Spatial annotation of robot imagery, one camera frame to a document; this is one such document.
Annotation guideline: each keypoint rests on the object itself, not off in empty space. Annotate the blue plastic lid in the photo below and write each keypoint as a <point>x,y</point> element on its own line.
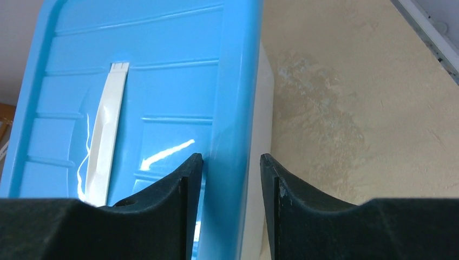
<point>116,95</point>

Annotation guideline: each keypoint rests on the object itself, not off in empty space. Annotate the white plastic bin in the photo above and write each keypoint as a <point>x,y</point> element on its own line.
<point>252,237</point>

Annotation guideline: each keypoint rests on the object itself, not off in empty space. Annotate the wooden shelf rack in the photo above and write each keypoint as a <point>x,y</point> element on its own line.
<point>7,117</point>

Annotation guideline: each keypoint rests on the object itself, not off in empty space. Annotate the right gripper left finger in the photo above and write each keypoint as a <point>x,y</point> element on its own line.
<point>158,222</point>

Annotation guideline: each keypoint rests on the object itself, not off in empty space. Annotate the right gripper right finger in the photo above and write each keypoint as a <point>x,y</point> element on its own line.
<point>304,222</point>

